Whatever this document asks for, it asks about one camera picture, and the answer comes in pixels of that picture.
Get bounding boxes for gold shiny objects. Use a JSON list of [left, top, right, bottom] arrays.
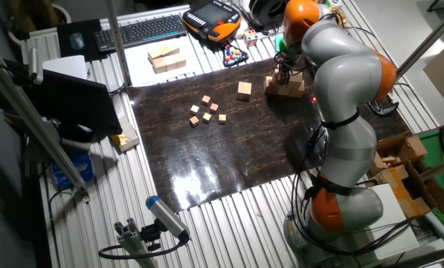
[[332, 13, 348, 28]]

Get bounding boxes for black camera cable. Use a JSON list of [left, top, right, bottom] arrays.
[[97, 234, 191, 261]]

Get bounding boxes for wooden blocks on paper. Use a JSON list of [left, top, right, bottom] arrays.
[[123, 36, 204, 89]]

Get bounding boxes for orange black teach pendant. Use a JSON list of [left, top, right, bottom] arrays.
[[181, 0, 242, 42]]

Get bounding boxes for Rubik's cube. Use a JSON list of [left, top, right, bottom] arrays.
[[243, 29, 260, 48]]

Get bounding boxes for black mouse pad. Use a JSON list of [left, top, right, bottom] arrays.
[[56, 18, 109, 63]]

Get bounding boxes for black triangle rack coloured balls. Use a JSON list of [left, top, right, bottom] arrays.
[[222, 43, 250, 68]]

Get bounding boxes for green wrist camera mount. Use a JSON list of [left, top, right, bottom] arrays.
[[274, 33, 300, 57]]

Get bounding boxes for white egg-shaped object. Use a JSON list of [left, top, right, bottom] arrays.
[[233, 22, 249, 40]]

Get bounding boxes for black computer keyboard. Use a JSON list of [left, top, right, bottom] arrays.
[[93, 13, 188, 53]]

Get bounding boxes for black plug blue light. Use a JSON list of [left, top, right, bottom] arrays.
[[306, 128, 321, 156]]

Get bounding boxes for dark marbled table mat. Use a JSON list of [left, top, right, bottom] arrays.
[[126, 51, 412, 213]]

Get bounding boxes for white rimmed plant pot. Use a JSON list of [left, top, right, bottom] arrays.
[[6, 2, 73, 48]]

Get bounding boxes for green mini pool table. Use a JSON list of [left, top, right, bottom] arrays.
[[416, 126, 444, 237]]

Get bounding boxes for black camera clamp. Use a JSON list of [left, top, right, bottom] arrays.
[[139, 219, 167, 252]]

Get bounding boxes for brown cardboard box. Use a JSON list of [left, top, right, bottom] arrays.
[[366, 130, 444, 220]]

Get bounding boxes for black filament spool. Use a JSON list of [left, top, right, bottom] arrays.
[[249, 0, 289, 28]]

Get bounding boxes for small box gold foil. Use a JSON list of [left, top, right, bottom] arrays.
[[111, 117, 141, 153]]

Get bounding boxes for long aluminium profile bar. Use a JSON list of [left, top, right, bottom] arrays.
[[0, 51, 91, 204]]

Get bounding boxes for small cardboard box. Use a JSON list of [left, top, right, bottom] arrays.
[[398, 134, 428, 162]]

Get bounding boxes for short aluminium profile piece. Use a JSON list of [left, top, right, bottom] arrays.
[[113, 217, 159, 268]]

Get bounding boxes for grey computer mouse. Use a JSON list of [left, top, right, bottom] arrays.
[[69, 32, 86, 51]]

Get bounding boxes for blue tissue pack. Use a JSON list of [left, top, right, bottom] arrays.
[[50, 152, 95, 189]]

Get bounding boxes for black monitor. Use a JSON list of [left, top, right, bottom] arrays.
[[20, 68, 123, 137]]

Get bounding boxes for white flat box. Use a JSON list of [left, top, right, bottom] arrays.
[[42, 54, 88, 80]]

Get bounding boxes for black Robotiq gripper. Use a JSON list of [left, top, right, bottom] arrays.
[[272, 55, 300, 87]]

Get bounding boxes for grey camera blue tip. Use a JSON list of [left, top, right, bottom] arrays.
[[145, 195, 191, 243]]

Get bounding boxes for slanted silver frame bar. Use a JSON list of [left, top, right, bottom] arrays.
[[418, 152, 444, 182], [396, 3, 444, 79]]

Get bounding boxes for white board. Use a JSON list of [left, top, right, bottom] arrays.
[[362, 182, 420, 261]]

